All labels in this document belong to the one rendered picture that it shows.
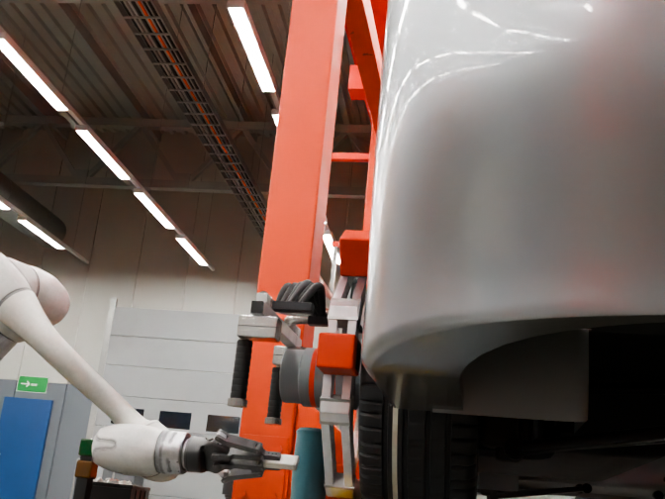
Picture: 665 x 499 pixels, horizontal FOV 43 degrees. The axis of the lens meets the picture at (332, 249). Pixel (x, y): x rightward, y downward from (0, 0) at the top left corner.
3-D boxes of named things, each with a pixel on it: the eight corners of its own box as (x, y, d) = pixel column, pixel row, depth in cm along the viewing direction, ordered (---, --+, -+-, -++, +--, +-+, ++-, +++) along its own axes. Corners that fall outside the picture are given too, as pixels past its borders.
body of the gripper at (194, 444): (185, 481, 177) (227, 484, 175) (179, 449, 173) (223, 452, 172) (196, 457, 184) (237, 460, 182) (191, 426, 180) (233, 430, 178)
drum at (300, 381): (365, 407, 190) (370, 346, 194) (274, 400, 193) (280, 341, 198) (373, 415, 203) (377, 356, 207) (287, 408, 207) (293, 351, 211)
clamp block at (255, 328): (275, 338, 185) (277, 315, 187) (236, 336, 187) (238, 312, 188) (280, 343, 190) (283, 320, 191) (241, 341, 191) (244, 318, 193)
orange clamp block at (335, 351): (359, 376, 172) (352, 368, 163) (322, 374, 173) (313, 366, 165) (361, 343, 174) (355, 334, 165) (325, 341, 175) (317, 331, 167)
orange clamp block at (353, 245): (373, 277, 187) (372, 239, 184) (338, 276, 188) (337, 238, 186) (377, 267, 193) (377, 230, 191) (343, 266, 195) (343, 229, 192)
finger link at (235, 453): (217, 448, 179) (216, 443, 178) (267, 450, 177) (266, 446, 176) (211, 460, 176) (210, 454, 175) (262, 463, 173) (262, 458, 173)
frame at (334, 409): (342, 496, 165) (365, 235, 181) (310, 493, 166) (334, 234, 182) (375, 504, 216) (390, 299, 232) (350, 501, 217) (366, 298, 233)
